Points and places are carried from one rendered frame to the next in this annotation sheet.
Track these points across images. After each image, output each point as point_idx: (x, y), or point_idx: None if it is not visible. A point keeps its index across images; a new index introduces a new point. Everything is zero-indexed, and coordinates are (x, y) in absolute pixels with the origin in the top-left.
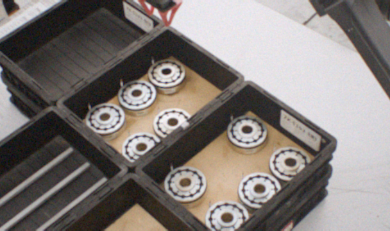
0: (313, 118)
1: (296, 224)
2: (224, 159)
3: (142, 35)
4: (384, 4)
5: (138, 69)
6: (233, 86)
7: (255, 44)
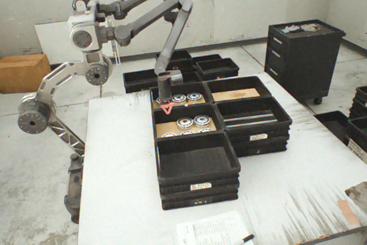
0: (129, 132)
1: None
2: None
3: (160, 166)
4: (108, 69)
5: None
6: (158, 109)
7: (110, 167)
